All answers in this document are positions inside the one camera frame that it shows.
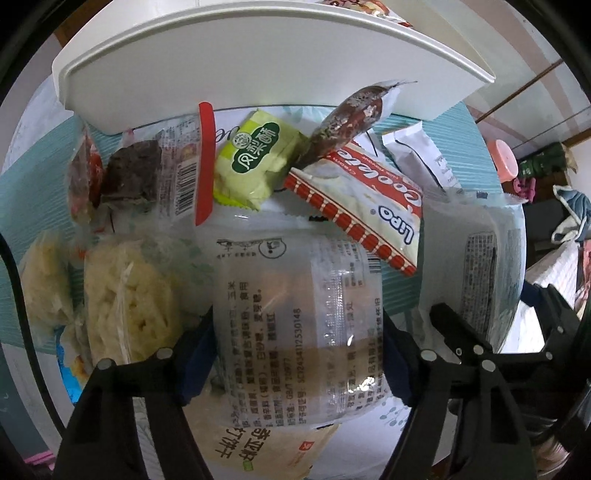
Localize large yellow noodle snack packet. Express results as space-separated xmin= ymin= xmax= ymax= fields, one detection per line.
xmin=83 ymin=237 xmax=185 ymax=367

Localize green snack packet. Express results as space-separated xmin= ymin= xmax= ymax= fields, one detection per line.
xmin=213 ymin=108 xmax=309 ymax=212

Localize clear cake packet red strip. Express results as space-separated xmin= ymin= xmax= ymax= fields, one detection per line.
xmin=102 ymin=102 xmax=218 ymax=227

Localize beige snack packet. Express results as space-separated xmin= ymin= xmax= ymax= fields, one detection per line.
xmin=187 ymin=406 xmax=340 ymax=480

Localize white snack packet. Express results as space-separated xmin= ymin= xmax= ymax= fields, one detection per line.
xmin=381 ymin=121 xmax=462 ymax=192

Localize brown chocolate snack packet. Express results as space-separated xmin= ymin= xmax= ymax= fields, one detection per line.
xmin=295 ymin=79 xmax=419 ymax=169

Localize blue white garment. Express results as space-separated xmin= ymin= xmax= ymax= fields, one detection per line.
xmin=551 ymin=185 xmax=591 ymax=243

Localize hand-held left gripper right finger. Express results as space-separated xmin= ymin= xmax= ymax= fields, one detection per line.
xmin=379 ymin=316 xmax=536 ymax=480

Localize large clear snack packet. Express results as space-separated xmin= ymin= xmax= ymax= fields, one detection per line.
xmin=210 ymin=231 xmax=398 ymax=428

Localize white plastic storage bin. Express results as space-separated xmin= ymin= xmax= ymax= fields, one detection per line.
xmin=52 ymin=0 xmax=496 ymax=136

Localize clear printed snack packet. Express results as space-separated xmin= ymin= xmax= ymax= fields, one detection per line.
xmin=418 ymin=191 xmax=528 ymax=356

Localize blue snack packet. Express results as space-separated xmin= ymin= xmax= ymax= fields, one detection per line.
xmin=55 ymin=330 xmax=95 ymax=407

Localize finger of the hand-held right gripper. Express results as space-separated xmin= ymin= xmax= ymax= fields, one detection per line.
xmin=428 ymin=302 xmax=497 ymax=360

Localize red white cookie packet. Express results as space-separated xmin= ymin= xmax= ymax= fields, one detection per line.
xmin=283 ymin=141 xmax=424 ymax=278

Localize dark green clothing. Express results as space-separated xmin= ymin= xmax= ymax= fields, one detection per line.
xmin=517 ymin=142 xmax=578 ymax=204

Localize orange red snack packet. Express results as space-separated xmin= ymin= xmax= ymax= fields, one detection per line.
xmin=318 ymin=0 xmax=414 ymax=28

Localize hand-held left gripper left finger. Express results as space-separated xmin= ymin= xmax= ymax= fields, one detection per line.
xmin=53 ymin=307 xmax=218 ymax=480

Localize pink plastic stool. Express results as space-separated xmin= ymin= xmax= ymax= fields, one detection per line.
xmin=489 ymin=137 xmax=520 ymax=185

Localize white bed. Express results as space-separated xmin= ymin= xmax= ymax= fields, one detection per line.
xmin=524 ymin=240 xmax=580 ymax=356

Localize teal striped tablecloth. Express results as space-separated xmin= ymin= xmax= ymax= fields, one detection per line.
xmin=0 ymin=99 xmax=527 ymax=480

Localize small yellow noodle snack packet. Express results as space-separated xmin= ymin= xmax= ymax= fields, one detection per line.
xmin=18 ymin=230 xmax=77 ymax=326

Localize small red clear packet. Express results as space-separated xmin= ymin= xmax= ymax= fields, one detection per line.
xmin=67 ymin=131 xmax=105 ymax=222

